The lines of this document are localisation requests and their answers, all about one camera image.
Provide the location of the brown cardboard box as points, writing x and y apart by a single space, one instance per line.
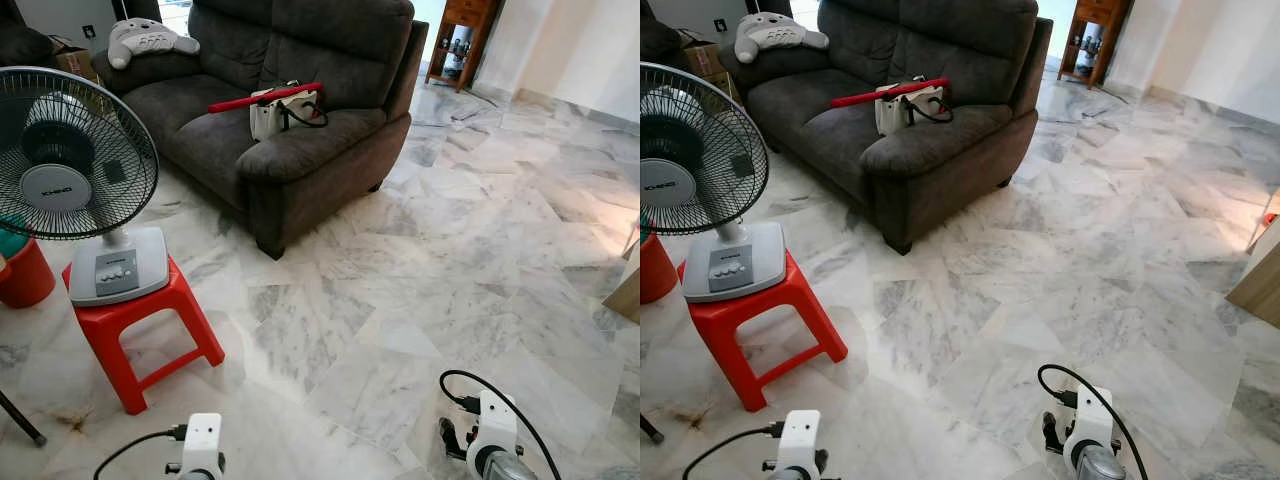
703 60
75 62

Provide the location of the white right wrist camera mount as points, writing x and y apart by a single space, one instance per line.
1090 420
496 425

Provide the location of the brown wooden shelf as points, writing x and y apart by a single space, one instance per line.
1108 30
478 30

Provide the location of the grey white Totoro plush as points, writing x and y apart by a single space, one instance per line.
775 35
150 40

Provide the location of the grey table fan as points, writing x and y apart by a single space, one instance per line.
60 185
668 180

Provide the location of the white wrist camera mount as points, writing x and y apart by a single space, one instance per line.
203 440
496 425
1090 420
800 438

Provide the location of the red plastic bucket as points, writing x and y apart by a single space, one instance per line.
655 270
25 275

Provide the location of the long red stick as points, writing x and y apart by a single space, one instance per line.
885 92
262 97

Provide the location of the red plastic stool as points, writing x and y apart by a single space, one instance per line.
112 330
735 330

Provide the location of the thin black leg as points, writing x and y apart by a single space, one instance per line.
22 420
652 432

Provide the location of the light wooden cabinet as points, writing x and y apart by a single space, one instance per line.
1258 285
625 290

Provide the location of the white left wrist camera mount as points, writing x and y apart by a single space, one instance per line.
800 438
203 440

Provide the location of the white bag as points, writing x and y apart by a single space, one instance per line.
893 112
268 118

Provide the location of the teal green object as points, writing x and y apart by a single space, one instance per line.
12 240

